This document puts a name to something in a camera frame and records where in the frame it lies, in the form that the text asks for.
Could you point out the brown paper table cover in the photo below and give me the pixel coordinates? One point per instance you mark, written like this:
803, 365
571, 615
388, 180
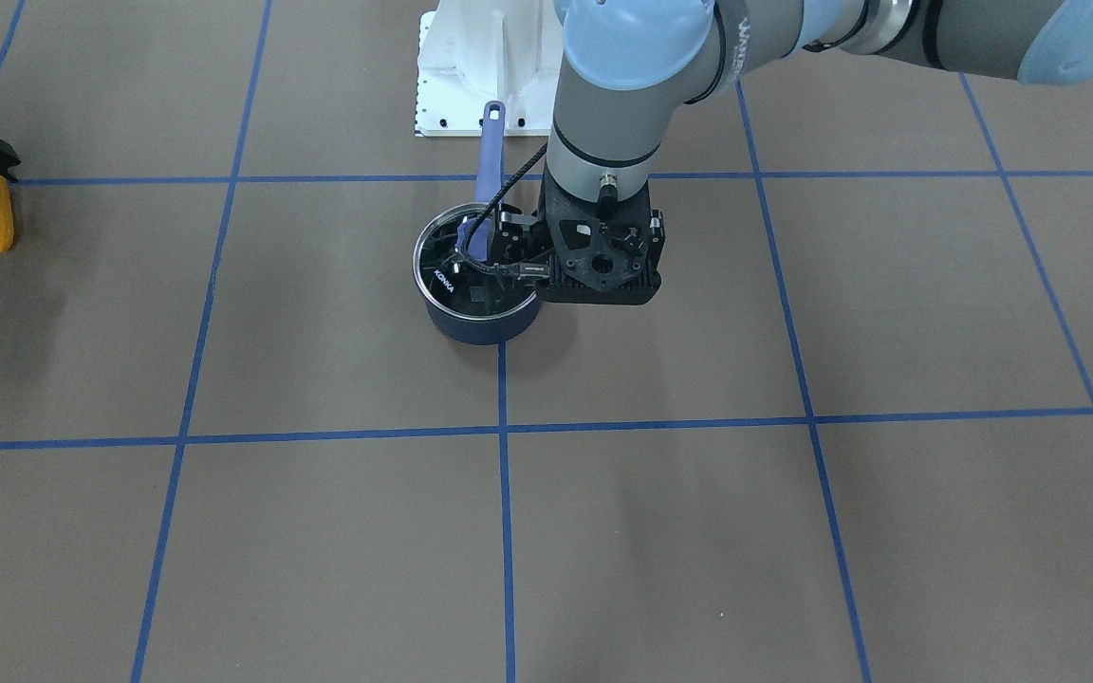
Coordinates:
850, 440

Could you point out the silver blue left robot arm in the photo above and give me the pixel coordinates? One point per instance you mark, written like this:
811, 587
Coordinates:
627, 66

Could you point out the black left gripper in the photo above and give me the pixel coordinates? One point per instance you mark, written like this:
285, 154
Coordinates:
515, 237

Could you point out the dark blue saucepan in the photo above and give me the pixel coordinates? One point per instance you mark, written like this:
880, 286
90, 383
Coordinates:
474, 244

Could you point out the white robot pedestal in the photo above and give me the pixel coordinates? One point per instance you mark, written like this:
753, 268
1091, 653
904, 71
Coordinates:
472, 53

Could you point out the glass pot lid blue knob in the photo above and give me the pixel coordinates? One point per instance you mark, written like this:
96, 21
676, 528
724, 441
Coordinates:
452, 290

